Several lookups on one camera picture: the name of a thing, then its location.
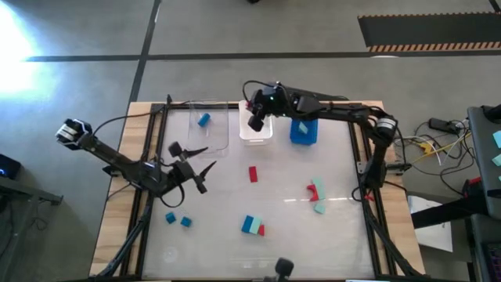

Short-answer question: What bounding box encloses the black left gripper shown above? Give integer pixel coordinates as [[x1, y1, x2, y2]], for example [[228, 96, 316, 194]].
[[168, 141, 218, 195]]

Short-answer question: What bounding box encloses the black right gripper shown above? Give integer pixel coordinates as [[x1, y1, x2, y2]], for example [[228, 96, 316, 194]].
[[247, 85, 283, 133]]

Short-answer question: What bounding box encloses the long light teal block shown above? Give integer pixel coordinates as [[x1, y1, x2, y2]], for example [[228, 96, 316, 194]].
[[312, 177, 326, 201]]

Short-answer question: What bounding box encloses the white plastic bin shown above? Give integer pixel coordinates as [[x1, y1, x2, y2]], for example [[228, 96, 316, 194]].
[[238, 99, 274, 146]]

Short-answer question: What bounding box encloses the clear plastic bin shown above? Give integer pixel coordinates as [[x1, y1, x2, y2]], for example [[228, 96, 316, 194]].
[[186, 99, 231, 154]]

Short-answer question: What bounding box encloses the blue plastic basket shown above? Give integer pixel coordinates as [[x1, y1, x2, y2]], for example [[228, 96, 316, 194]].
[[289, 117, 319, 146]]

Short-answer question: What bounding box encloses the black flat panel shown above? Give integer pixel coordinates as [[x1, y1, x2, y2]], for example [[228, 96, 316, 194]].
[[297, 89, 350, 103]]

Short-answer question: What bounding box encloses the black rounded object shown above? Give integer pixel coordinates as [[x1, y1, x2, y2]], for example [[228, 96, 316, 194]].
[[262, 257, 295, 282]]

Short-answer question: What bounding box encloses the black power brick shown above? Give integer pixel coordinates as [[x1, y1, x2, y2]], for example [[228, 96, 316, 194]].
[[428, 117, 451, 132]]

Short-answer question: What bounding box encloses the black device with blue light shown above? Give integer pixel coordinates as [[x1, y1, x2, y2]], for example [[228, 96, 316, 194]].
[[0, 153, 23, 180]]

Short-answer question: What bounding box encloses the black hazard striped floor mat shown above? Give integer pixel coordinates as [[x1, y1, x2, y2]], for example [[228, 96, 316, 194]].
[[358, 11, 501, 53]]

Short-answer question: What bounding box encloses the black cart leg bar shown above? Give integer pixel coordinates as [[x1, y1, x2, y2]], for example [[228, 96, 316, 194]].
[[410, 195, 490, 230]]

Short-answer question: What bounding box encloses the white paper sheet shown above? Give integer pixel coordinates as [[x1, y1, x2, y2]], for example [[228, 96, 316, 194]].
[[406, 194, 454, 253]]

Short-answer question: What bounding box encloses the red clamp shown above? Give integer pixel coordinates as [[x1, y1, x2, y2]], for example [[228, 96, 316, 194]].
[[463, 175, 483, 198]]

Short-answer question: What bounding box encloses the black side cart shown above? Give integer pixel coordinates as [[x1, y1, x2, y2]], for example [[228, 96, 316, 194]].
[[467, 104, 501, 220]]

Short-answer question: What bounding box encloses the black storage crate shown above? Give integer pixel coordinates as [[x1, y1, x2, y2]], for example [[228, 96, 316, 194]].
[[467, 213, 501, 282]]

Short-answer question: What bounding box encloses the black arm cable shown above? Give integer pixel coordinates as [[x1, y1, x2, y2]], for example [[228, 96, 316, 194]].
[[241, 79, 275, 103], [92, 94, 173, 136]]

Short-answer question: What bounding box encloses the black metal rig frame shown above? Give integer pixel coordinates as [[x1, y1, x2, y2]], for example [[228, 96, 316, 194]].
[[89, 93, 427, 280]]

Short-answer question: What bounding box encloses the yellow cable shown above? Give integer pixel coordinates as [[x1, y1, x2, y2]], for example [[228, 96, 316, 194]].
[[414, 132, 473, 157]]

